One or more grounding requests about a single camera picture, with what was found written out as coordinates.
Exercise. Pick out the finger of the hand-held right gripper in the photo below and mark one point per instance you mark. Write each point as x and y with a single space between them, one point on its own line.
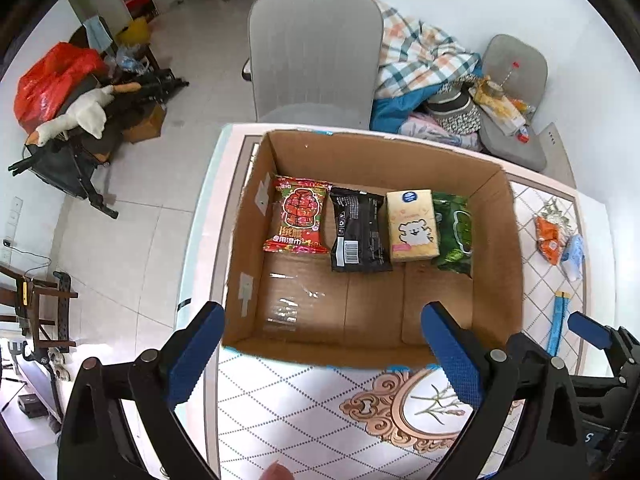
587 329

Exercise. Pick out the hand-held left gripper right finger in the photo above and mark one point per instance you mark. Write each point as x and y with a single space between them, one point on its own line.
452 355

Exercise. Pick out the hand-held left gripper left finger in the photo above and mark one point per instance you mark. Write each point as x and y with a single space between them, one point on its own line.
197 355

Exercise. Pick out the person's left hand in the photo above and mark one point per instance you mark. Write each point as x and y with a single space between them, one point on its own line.
277 472

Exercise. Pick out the blue yellow strip packet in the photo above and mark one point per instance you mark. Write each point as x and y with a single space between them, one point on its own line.
557 325

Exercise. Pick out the blue white small packet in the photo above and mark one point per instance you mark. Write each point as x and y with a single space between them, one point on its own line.
574 257

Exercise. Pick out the orange small packet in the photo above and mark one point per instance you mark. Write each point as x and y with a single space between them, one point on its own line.
550 240

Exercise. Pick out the green wet wipe packet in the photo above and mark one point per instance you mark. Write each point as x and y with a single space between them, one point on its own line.
455 235

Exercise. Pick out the yellow tissue pack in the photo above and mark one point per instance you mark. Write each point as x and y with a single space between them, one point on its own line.
410 227

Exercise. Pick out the black snack packet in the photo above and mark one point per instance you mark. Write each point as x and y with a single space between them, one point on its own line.
357 230

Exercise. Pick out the dark wooden chair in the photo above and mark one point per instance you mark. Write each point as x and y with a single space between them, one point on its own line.
35 305

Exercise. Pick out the red wet wipe packet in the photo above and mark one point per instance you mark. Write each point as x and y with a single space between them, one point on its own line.
300 215

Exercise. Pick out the grey low chair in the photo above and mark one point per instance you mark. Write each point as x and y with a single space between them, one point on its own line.
515 145

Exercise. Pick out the black folded stroller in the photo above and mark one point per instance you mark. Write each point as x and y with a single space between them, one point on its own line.
75 165

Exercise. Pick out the small brown cardboard box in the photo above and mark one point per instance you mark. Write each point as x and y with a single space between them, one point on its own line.
145 125

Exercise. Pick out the yellow packets pile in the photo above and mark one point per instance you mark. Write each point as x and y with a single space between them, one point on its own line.
500 105

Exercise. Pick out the black white patterned hat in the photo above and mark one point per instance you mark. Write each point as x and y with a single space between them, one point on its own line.
455 110

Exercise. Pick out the blue cloth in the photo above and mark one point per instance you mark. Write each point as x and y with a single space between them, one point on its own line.
395 107

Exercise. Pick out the clear bottle red cap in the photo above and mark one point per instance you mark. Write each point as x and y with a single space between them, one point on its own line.
511 77

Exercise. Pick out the white goose plush toy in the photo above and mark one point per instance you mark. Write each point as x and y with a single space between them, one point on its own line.
82 115

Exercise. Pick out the plaid blanket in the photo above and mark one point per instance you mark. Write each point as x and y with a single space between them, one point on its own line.
420 50

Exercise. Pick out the red plastic bag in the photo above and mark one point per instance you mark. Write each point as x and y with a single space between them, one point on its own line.
47 80

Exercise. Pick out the grey office chair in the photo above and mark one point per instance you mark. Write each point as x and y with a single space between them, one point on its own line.
315 50

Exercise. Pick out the yellow bag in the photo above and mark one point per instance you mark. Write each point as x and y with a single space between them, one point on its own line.
134 31

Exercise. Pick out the white wall socket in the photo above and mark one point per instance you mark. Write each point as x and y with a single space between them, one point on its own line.
15 212

